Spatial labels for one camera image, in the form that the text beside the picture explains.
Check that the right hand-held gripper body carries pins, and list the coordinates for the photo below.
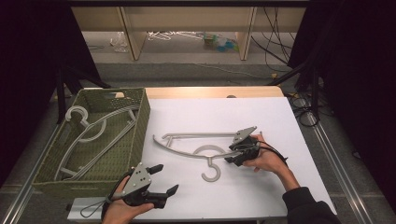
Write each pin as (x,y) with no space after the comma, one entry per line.
(244,146)

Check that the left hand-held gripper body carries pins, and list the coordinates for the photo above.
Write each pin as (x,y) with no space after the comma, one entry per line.
(138,179)

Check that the green woven basket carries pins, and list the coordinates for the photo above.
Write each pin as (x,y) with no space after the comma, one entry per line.
(124,146)

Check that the person's right hand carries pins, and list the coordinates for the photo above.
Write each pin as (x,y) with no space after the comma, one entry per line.
(267,160)

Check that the person's left hand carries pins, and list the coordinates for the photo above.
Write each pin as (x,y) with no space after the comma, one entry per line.
(118,213)

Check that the white table sheet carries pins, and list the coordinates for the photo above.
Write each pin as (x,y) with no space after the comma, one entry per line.
(233,115)

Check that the black metal stand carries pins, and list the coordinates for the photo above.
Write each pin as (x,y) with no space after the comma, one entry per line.
(60,96)
(315,87)

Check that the pile of colourful toys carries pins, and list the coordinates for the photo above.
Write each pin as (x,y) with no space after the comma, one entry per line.
(219,43)

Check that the clear plastic bag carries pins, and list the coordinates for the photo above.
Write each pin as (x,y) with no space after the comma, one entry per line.
(119,42)

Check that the dark curtain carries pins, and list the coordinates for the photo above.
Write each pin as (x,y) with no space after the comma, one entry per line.
(358,77)
(28,77)

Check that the beige wooden shelf unit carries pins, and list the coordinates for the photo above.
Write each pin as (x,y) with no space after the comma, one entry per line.
(186,18)

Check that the metal floor rail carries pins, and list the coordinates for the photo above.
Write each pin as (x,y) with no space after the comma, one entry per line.
(339,174)
(25,189)

